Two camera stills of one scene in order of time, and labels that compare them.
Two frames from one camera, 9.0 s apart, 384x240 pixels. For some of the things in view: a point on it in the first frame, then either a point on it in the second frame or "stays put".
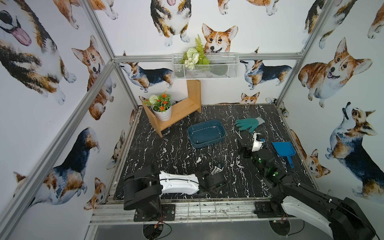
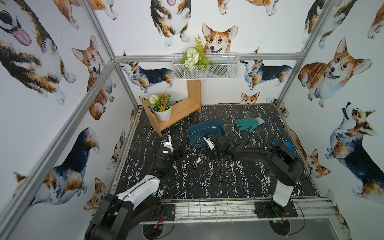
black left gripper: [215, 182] to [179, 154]
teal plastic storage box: [206, 133] stays put
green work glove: [252, 123] stays put
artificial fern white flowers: [193, 56] stays put
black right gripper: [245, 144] to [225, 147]
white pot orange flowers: [161, 106] stays put
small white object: [258, 142] to [207, 137]
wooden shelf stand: [180, 107] stays put
